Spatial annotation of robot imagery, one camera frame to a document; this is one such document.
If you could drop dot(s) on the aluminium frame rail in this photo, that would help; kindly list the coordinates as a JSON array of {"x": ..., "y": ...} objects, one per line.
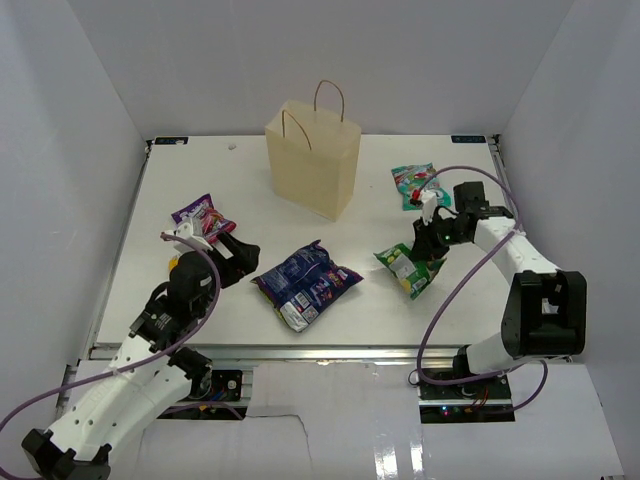
[{"x": 302, "y": 353}]

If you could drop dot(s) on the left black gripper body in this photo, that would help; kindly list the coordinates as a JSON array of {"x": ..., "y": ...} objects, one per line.
[{"x": 207, "y": 298}]

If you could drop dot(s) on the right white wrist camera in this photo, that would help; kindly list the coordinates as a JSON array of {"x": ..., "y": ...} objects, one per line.
[{"x": 427, "y": 200}]

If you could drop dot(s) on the right blue table label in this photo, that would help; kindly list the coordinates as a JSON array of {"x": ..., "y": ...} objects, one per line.
[{"x": 468, "y": 139}]

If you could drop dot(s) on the yellow snack pack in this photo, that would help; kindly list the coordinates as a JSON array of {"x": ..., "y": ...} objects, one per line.
[{"x": 173, "y": 262}]

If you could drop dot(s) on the purple pink gummy bag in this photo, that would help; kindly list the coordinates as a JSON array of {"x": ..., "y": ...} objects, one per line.
[{"x": 212, "y": 221}]

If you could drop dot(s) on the teal candy bag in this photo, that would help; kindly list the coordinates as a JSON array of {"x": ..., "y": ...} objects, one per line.
[{"x": 410, "y": 177}]

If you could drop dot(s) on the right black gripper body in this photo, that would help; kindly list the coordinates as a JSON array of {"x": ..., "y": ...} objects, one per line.
[{"x": 449, "y": 230}]

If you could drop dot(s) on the left blue table label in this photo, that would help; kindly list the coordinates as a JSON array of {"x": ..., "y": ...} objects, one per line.
[{"x": 163, "y": 141}]

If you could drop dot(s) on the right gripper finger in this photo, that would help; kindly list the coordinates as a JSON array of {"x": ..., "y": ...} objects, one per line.
[
  {"x": 422, "y": 248},
  {"x": 438, "y": 250}
]

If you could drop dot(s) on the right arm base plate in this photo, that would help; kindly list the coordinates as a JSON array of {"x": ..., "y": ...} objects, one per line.
[{"x": 488, "y": 389}]

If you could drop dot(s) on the blue table label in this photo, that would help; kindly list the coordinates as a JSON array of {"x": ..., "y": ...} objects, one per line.
[
  {"x": 163, "y": 141},
  {"x": 468, "y": 139}
]

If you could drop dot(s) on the green chips bag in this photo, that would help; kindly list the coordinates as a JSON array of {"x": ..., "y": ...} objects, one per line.
[{"x": 414, "y": 276}]

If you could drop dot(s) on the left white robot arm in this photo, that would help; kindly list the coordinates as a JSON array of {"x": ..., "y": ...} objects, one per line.
[{"x": 152, "y": 370}]

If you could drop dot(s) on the dark blue snack bag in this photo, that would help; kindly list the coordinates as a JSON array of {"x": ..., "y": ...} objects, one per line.
[{"x": 304, "y": 285}]

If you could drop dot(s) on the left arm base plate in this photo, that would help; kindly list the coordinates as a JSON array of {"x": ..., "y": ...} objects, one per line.
[{"x": 222, "y": 385}]

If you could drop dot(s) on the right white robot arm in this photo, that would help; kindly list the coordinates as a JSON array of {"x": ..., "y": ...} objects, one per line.
[{"x": 546, "y": 308}]

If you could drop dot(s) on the beige paper bag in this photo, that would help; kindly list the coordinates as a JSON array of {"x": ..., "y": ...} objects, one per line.
[{"x": 313, "y": 155}]

